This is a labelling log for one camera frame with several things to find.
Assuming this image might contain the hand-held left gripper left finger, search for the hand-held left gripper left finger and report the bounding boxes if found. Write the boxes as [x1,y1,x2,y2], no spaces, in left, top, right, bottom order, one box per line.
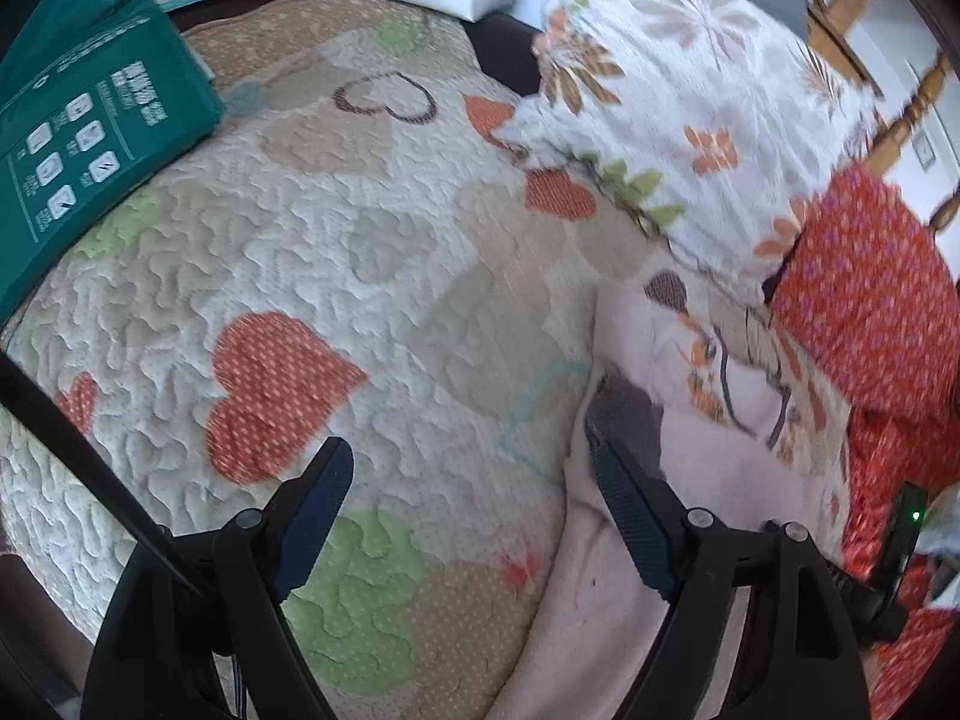
[81,436,355,720]

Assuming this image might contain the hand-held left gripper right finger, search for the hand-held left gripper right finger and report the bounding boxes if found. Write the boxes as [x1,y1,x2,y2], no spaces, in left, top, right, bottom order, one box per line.
[585,411,872,720]

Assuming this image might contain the pink printed small garment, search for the pink printed small garment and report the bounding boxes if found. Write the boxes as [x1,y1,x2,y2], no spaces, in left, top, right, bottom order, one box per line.
[486,279,863,720]

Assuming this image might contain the red dotted cloth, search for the red dotted cloth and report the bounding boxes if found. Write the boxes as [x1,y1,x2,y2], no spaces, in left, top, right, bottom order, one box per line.
[771,165,960,720]

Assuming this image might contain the quilted heart pattern blanket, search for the quilted heart pattern blanket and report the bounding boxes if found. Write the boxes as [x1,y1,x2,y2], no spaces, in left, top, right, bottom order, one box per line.
[0,0,773,720]

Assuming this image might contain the white floral pillow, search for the white floral pillow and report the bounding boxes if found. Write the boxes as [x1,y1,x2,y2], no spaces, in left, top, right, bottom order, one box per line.
[491,0,886,290]

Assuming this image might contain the green printed box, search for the green printed box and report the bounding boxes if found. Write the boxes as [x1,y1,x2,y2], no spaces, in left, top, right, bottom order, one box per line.
[0,0,226,325]

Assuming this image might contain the wooden bed headboard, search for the wooden bed headboard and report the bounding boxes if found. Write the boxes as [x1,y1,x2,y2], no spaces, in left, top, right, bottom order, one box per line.
[780,0,960,241]

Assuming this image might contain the black strap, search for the black strap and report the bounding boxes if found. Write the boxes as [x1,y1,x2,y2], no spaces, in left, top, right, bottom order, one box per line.
[0,356,215,601]

